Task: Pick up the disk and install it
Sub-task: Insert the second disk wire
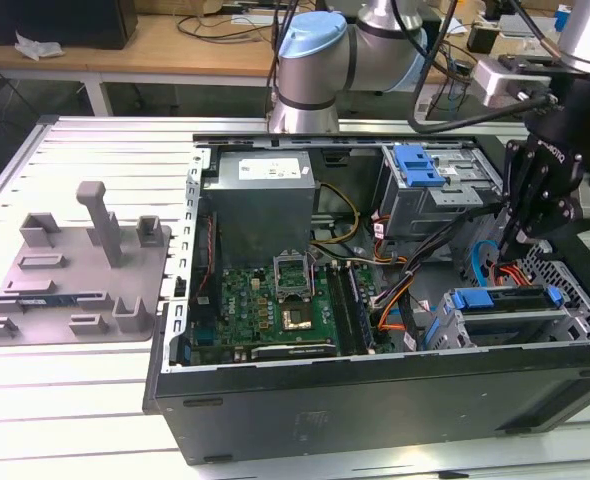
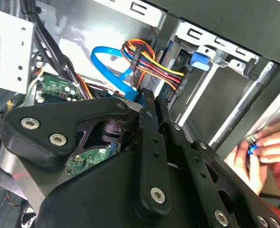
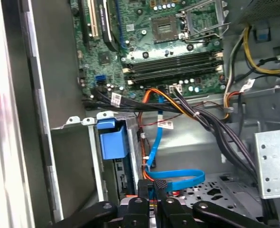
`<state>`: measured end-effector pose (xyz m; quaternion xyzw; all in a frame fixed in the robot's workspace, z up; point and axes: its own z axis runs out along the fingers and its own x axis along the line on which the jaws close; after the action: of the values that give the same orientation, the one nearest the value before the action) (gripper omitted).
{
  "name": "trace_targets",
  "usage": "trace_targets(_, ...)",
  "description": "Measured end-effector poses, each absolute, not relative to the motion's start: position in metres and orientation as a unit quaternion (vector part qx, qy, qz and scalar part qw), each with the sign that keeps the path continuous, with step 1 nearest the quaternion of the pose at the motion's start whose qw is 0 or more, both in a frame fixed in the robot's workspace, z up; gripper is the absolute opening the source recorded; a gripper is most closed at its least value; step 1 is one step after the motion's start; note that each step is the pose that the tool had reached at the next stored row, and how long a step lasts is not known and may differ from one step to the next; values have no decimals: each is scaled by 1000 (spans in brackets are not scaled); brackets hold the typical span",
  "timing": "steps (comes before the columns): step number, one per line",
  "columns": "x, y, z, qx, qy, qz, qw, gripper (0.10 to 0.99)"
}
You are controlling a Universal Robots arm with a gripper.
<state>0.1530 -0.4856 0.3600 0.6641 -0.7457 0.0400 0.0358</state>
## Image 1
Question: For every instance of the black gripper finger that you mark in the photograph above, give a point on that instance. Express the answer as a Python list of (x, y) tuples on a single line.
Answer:
[(516, 170), (560, 215)]

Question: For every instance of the hard disk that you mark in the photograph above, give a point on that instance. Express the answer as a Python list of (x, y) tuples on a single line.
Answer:
[(470, 299)]

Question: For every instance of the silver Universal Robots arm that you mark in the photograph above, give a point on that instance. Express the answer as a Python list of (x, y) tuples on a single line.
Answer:
[(315, 65)]

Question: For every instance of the grey metal drive cage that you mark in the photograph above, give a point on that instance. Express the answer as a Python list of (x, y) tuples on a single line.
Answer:
[(425, 210)]

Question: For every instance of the blue plastic drive latch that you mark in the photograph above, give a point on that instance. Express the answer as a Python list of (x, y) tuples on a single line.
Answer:
[(415, 165)]

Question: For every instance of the blue cardboard box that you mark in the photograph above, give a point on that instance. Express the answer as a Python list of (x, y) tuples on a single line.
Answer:
[(564, 17)]

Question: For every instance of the grey flat box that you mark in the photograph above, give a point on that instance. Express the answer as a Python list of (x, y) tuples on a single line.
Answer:
[(520, 25)]

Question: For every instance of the small black box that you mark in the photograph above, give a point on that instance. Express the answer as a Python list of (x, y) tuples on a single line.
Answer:
[(482, 40)]

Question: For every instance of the thin locking lever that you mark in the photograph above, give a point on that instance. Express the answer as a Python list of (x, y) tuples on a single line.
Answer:
[(314, 275)]

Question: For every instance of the grey power supply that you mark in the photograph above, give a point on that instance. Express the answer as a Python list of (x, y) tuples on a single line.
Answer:
[(260, 215)]

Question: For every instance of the CPU socket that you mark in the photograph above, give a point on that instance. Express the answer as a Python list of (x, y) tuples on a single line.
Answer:
[(297, 320)]

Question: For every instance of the green motherboard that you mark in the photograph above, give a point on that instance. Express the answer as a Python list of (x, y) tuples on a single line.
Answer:
[(245, 310)]

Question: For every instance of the black PC case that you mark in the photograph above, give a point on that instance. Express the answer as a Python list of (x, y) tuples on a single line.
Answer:
[(325, 410)]

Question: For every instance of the wooden desk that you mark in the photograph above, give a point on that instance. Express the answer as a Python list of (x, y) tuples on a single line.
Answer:
[(150, 55)]

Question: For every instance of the grey parts rack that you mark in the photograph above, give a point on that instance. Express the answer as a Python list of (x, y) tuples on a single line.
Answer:
[(75, 280)]

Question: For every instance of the black computer tower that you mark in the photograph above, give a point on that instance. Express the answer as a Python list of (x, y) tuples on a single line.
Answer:
[(50, 20)]

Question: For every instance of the white crumpled plastic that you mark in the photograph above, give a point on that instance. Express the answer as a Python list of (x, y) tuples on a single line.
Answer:
[(37, 47)]

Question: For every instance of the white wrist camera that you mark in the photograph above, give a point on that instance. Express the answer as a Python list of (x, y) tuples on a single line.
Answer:
[(500, 85)]

